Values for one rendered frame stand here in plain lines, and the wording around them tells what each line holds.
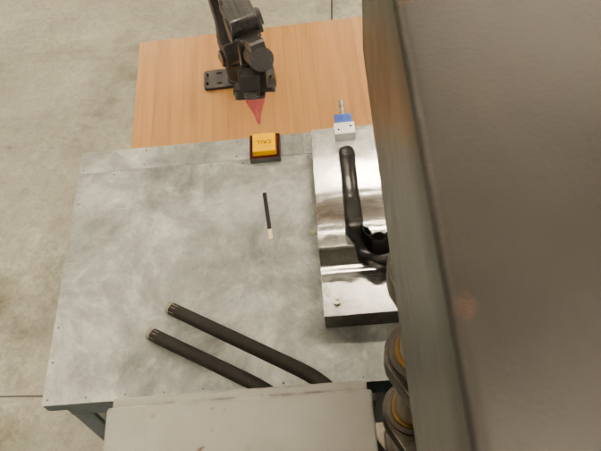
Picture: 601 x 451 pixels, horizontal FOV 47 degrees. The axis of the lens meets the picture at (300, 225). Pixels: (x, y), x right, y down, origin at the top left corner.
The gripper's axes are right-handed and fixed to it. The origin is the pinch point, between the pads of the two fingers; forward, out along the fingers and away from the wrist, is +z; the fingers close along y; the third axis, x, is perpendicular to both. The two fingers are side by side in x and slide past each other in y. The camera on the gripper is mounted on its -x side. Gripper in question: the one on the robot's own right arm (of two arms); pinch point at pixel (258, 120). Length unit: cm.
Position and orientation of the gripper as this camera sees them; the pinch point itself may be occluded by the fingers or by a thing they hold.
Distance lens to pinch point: 176.8
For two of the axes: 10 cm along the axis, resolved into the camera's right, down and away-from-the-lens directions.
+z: 0.9, 8.8, 4.7
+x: 0.1, -4.7, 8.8
